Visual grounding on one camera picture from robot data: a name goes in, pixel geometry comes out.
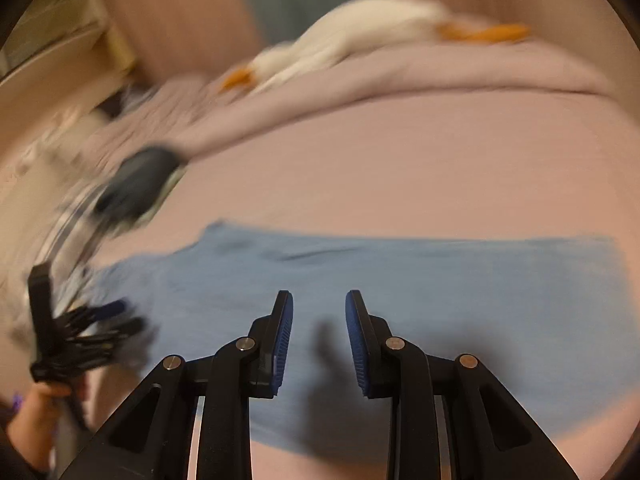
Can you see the pink curtain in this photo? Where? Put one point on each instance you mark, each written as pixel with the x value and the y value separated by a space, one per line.
pixel 175 10

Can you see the white goose plush toy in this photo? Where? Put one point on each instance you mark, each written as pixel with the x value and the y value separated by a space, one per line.
pixel 360 25

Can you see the white furniture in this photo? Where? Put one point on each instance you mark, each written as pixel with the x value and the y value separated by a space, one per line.
pixel 55 60

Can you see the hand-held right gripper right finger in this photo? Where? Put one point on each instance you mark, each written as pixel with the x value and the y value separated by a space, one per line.
pixel 356 340

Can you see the folded dark blue jeans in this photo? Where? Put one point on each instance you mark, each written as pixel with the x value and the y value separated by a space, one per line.
pixel 135 185

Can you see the person's left hand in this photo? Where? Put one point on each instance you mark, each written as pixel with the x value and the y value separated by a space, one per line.
pixel 42 415

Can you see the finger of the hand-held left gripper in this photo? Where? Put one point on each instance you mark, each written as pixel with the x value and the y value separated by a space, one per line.
pixel 102 311
pixel 112 332

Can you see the light green folded cloth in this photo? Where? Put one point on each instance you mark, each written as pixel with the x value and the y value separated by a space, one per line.
pixel 173 182

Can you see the pink bed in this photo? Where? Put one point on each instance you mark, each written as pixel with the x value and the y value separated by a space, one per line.
pixel 400 170

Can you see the striped cloth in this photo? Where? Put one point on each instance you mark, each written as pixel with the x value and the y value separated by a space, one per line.
pixel 70 240

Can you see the light blue denim pants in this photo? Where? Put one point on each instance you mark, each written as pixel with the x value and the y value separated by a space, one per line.
pixel 450 310

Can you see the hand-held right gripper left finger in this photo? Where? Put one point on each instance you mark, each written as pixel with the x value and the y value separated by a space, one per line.
pixel 282 330

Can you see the pink duvet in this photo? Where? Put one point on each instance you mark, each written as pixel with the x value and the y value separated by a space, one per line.
pixel 400 70

